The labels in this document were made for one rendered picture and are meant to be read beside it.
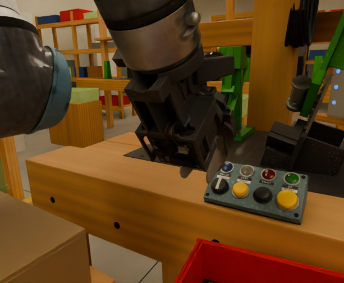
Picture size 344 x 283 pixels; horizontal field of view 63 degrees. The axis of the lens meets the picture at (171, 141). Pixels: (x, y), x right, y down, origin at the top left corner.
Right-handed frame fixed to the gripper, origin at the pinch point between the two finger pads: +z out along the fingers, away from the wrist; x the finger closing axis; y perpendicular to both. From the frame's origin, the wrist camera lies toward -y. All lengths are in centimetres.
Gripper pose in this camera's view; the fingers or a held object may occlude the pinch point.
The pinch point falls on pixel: (212, 162)
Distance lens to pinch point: 41.6
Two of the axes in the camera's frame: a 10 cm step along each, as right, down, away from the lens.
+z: 3.0, 6.5, 7.0
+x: 8.6, 1.2, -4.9
